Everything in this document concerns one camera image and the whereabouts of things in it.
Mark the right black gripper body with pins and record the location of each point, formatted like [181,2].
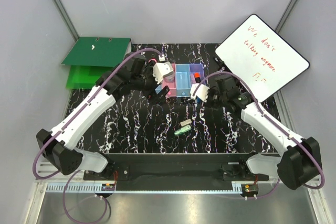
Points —
[216,99]

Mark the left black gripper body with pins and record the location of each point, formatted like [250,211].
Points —
[145,81]

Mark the four-compartment pastel drawer organizer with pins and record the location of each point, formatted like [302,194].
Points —
[184,78]

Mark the beige small eraser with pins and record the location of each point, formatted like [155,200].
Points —
[186,122]

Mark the green correction tape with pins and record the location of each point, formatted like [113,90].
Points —
[182,130]

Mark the blue grey cap sharpener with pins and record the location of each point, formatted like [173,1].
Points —
[198,101]

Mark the clear purple pin box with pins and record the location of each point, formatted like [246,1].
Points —
[170,78]

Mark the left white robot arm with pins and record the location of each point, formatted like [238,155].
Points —
[59,145]

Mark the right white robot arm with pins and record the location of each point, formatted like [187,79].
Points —
[275,134]

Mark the black whiteboard stand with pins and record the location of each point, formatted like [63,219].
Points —
[222,68]

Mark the black marble pattern mat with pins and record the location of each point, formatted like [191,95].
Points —
[132,125]

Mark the white whiteboard with red writing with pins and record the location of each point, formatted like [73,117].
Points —
[261,58]

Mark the bright green plastic folder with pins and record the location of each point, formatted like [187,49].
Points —
[84,77]

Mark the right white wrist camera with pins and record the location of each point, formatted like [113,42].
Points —
[199,91]

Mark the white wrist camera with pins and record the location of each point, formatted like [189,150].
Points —
[162,70]
[199,91]

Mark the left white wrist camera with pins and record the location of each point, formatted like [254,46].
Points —
[162,70]

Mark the dark green ring binder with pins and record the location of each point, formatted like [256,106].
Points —
[98,52]

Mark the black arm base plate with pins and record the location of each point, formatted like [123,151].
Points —
[198,172]

